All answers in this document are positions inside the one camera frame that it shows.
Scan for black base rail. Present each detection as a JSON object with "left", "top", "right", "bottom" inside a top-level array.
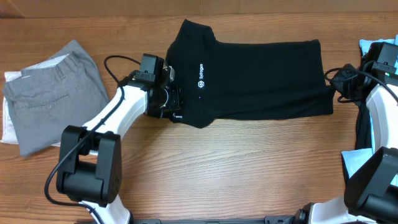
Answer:
[{"left": 128, "top": 215, "right": 294, "bottom": 224}]

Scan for black polo shirt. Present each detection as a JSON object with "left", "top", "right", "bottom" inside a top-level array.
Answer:
[{"left": 166, "top": 20, "right": 334, "bottom": 128}]

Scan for white folded garment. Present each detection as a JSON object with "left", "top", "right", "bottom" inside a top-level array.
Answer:
[{"left": 0, "top": 71, "right": 62, "bottom": 148}]

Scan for light blue garment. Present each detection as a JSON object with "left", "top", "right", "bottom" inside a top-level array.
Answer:
[{"left": 341, "top": 34, "right": 398, "bottom": 187}]

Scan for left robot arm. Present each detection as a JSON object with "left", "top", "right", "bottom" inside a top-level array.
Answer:
[{"left": 44, "top": 54, "right": 182, "bottom": 223}]

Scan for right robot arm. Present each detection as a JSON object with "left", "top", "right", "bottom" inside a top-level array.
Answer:
[{"left": 264, "top": 39, "right": 397, "bottom": 224}]

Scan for black garment with blue trim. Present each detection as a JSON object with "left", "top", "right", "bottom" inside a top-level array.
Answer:
[{"left": 341, "top": 103, "right": 373, "bottom": 184}]

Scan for grey folded trousers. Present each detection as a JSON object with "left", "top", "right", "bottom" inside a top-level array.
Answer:
[{"left": 2, "top": 40, "right": 109, "bottom": 157}]

